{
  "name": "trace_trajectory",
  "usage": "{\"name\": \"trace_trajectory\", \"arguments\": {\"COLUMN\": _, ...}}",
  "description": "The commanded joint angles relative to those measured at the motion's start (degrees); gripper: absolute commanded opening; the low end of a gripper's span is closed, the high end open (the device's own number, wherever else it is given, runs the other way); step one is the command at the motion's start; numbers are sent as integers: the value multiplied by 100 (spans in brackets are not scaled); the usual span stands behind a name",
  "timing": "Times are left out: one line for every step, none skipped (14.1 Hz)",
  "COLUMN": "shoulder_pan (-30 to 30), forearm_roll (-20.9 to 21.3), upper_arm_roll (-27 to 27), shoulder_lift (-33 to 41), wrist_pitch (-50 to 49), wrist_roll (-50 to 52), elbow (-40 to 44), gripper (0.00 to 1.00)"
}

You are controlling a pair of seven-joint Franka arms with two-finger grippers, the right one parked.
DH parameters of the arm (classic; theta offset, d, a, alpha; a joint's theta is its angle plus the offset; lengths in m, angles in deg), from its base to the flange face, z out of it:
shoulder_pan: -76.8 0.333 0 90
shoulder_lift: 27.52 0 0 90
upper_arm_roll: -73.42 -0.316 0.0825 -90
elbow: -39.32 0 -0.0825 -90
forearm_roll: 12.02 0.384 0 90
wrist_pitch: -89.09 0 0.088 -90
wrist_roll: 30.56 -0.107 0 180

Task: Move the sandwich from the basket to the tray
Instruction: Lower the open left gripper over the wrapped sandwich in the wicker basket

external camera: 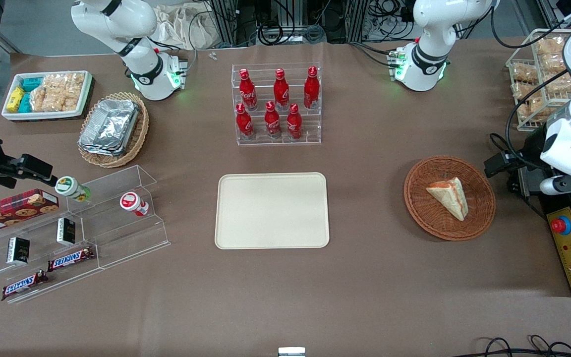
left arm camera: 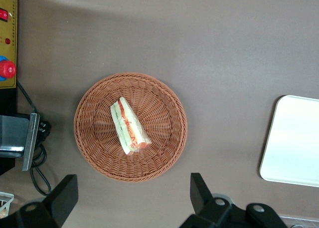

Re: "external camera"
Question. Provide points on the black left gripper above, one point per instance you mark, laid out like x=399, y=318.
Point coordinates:
x=527, y=162

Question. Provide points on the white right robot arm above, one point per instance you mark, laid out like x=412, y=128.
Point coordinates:
x=137, y=20

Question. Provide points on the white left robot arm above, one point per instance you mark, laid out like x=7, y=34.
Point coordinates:
x=434, y=29

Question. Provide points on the wrapped triangular sandwich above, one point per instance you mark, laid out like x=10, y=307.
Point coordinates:
x=451, y=198

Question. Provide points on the brown wicker basket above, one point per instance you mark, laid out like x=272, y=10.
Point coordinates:
x=429, y=213

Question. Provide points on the light wicker basket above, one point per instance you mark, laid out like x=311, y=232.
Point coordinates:
x=139, y=134

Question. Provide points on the beige plastic tray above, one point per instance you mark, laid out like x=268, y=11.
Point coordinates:
x=271, y=210

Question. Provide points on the red tartan cookie box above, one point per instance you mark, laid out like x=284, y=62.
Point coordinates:
x=13, y=210

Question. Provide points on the green lid yogurt cup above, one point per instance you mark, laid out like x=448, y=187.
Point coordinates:
x=70, y=187

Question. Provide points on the white plastic bin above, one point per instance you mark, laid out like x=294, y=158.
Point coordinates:
x=10, y=115

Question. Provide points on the teal snack packet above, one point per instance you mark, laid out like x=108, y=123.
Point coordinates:
x=25, y=103
x=31, y=84

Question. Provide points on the red emergency stop button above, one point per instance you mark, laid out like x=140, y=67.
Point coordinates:
x=559, y=225

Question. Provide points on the bagged fried snack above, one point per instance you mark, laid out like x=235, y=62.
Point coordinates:
x=528, y=106
x=560, y=84
x=553, y=63
x=524, y=73
x=552, y=46

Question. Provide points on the small black box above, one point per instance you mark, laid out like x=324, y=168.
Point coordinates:
x=18, y=250
x=66, y=231

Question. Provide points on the yellow snack packet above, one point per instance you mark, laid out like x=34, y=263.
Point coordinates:
x=15, y=99

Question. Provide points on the clear bag of rice crackers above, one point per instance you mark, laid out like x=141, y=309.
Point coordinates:
x=73, y=91
x=42, y=96

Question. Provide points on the snickers bar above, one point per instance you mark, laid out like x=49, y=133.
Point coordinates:
x=70, y=259
x=24, y=284

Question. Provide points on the stack of foil containers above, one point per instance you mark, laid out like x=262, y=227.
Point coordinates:
x=109, y=126

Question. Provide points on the red lid yogurt cup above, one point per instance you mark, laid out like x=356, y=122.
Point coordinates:
x=132, y=202

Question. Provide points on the clear acrylic stepped shelf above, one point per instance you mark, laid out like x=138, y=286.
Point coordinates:
x=127, y=238

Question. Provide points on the red cola bottle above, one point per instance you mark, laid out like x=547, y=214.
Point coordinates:
x=272, y=121
x=244, y=123
x=311, y=89
x=248, y=91
x=281, y=91
x=294, y=123

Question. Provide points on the beige cloth bag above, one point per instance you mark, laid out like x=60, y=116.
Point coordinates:
x=186, y=27

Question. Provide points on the clear acrylic bottle rack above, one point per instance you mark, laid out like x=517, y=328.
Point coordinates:
x=278, y=139

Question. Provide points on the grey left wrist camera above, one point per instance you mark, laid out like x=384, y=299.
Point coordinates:
x=568, y=185

